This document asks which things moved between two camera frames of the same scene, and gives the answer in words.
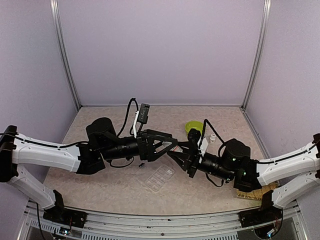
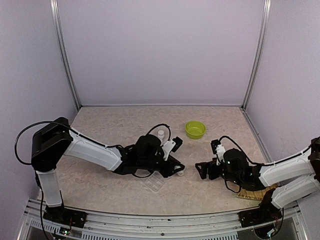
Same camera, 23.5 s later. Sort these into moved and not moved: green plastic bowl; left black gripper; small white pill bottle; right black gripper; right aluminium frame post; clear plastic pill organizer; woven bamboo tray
Moved: right black gripper; left black gripper; small white pill bottle
Not moved: right aluminium frame post; woven bamboo tray; clear plastic pill organizer; green plastic bowl
